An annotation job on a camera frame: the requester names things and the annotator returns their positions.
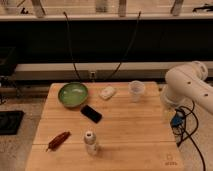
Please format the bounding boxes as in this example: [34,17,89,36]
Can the black cable left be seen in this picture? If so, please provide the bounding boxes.
[62,11,82,81]

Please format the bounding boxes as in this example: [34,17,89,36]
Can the green ceramic bowl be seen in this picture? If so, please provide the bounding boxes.
[58,82,88,108]

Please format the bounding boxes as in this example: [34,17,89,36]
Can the clear plastic cup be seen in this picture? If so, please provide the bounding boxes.
[128,80,145,103]

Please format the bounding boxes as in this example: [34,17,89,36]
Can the black cable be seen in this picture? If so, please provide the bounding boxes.
[62,11,82,81]
[105,11,142,81]

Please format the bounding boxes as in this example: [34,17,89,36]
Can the black cable right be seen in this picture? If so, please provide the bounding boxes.
[105,11,142,81]

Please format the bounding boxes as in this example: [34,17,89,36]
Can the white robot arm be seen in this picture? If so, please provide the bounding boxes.
[160,61,213,115]

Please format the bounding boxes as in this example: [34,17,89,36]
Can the black floor mat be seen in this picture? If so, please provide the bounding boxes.
[0,110,24,135]

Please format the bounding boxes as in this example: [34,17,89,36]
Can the black floor cables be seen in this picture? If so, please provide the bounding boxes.
[170,99,208,171]

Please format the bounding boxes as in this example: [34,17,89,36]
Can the white crumpled cloth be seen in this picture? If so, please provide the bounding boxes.
[100,86,116,100]

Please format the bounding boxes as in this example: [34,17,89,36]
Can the black smartphone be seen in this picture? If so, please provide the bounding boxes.
[81,105,102,123]

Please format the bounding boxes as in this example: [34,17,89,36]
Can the blue connector plug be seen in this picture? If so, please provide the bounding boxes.
[170,111,184,127]

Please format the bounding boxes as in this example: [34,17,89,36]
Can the wall power outlet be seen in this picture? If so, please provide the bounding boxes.
[89,71,96,80]

